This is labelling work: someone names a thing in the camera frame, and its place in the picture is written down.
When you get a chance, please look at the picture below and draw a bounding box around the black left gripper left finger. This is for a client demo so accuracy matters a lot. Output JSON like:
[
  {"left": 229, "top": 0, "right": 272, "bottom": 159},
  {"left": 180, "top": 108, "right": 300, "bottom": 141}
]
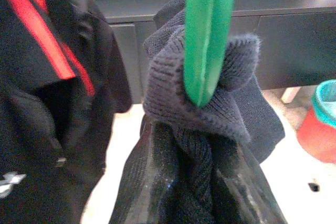
[{"left": 109, "top": 122, "right": 160, "bottom": 224}]

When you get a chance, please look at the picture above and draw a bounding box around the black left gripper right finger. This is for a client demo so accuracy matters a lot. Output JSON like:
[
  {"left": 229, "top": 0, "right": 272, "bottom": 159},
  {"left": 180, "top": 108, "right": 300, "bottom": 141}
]
[{"left": 216, "top": 141, "right": 289, "bottom": 224}]

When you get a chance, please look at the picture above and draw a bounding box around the black shirt green logo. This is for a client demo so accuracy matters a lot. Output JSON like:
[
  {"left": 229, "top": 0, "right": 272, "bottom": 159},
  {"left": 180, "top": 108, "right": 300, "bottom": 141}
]
[{"left": 109, "top": 0, "right": 287, "bottom": 224}]

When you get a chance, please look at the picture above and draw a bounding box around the green plastic hanger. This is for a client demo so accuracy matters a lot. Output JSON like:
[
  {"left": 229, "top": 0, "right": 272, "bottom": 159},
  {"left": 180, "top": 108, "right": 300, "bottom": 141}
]
[{"left": 182, "top": 0, "right": 239, "bottom": 109}]

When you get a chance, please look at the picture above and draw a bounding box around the orange bin teal liner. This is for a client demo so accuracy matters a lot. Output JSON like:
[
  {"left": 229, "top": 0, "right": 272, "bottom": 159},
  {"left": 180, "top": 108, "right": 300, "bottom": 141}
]
[{"left": 296, "top": 79, "right": 336, "bottom": 164}]

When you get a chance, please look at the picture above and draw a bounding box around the black shirt red trim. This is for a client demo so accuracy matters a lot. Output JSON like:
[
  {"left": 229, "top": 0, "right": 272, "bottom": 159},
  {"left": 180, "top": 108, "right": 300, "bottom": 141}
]
[{"left": 0, "top": 0, "right": 132, "bottom": 224}]

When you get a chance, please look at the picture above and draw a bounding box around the black TV cabinet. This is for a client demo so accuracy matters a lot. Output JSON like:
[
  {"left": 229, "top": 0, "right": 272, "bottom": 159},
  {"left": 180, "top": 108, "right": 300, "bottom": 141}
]
[{"left": 75, "top": 0, "right": 336, "bottom": 105}]

